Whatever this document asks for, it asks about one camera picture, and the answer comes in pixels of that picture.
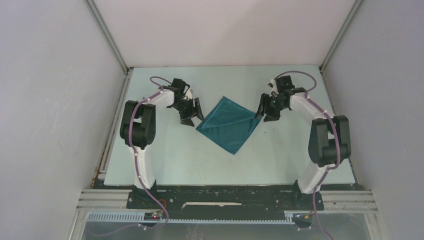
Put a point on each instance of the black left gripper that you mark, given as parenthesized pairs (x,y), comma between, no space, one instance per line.
(185,119)

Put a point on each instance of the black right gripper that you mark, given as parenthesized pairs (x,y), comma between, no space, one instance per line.
(271,116)

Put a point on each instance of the teal cloth napkin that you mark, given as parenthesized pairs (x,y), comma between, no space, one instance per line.
(229,125)

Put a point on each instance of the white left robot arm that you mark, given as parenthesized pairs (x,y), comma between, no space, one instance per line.
(138,123)

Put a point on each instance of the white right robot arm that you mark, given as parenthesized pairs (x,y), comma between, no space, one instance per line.
(329,138)

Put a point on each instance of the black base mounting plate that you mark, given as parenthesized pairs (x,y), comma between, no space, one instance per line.
(229,202)

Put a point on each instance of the aluminium left side rail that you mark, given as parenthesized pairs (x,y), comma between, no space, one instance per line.
(101,165)

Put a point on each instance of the white slotted cable duct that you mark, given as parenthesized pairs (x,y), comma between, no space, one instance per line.
(146,217)

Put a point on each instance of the aluminium left corner post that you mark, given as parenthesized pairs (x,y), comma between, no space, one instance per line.
(106,33)

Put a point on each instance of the aluminium corner post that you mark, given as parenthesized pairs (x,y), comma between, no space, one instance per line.
(106,33)
(341,33)

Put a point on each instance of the aluminium front frame rail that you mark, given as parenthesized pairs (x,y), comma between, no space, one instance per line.
(334,201)

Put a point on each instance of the aluminium right corner post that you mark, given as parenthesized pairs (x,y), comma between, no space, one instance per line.
(341,33)

